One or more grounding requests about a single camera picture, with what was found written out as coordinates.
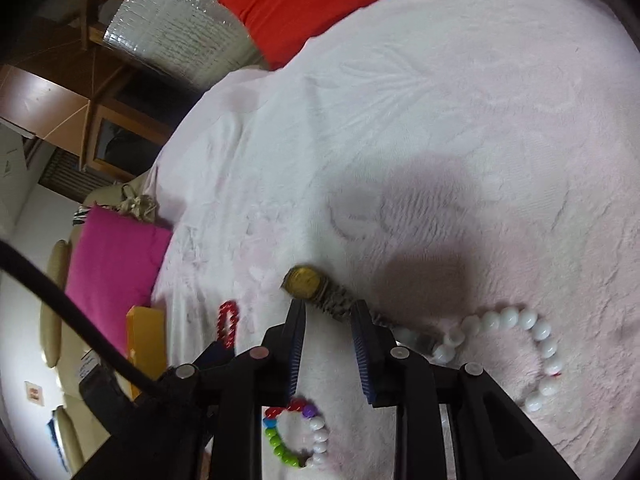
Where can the beige floral fabric bundle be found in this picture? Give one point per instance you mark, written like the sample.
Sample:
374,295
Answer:
139,206

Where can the beige leather sofa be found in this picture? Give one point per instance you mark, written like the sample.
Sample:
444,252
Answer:
52,310

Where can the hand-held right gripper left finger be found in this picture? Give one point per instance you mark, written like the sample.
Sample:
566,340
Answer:
295,345

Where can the silver foil mat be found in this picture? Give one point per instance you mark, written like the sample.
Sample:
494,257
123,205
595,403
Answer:
175,20

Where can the wooden cabinet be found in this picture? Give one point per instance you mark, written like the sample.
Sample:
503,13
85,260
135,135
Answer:
55,105

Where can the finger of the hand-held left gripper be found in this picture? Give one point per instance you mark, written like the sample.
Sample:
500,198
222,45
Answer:
215,355

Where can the striped cloth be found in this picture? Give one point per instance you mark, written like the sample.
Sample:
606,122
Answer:
81,217

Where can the red pillow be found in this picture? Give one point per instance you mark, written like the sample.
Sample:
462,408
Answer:
305,0

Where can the wall socket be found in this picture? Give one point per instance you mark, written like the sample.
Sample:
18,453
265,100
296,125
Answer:
34,392

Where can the orange cardboard box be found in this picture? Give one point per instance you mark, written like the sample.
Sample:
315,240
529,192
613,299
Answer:
147,340

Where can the magenta pillow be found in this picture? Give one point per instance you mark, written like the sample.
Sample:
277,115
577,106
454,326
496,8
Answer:
112,270

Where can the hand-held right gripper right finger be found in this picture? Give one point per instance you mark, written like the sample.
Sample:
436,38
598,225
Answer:
362,355

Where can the pale pink fleece blanket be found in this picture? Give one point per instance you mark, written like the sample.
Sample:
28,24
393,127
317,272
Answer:
450,135

